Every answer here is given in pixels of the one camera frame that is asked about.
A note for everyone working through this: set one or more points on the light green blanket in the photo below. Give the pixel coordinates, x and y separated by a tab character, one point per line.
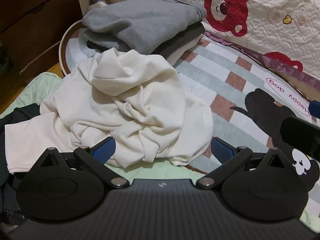
37	87

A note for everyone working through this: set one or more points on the grey folded sweater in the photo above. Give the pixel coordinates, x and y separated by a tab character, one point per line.
145	20

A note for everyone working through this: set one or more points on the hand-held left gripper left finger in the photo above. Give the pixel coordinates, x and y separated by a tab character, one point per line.
106	150

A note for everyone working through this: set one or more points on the round checked dog-print mat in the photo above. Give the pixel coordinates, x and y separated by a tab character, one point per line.
207	80

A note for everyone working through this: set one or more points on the cream white knit garment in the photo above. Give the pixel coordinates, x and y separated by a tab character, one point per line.
130	105

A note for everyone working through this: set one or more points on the white folded garment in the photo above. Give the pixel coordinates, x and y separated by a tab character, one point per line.
180	53

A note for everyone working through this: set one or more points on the dark cloth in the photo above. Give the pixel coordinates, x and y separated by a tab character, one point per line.
15	117

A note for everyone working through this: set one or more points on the brown wooden cabinet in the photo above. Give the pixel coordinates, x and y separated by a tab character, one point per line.
37	17

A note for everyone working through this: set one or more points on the white bear-print quilt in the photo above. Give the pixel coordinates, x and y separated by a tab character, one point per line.
275	30

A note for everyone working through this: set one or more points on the cream drawer unit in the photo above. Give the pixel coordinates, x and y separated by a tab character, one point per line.
82	0

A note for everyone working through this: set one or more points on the dark grey folded garment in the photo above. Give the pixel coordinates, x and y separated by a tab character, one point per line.
185	38

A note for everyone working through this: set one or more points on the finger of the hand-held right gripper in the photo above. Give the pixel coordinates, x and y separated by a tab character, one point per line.
300	135
315	108

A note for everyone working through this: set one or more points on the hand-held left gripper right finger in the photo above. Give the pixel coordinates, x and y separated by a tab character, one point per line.
221	150

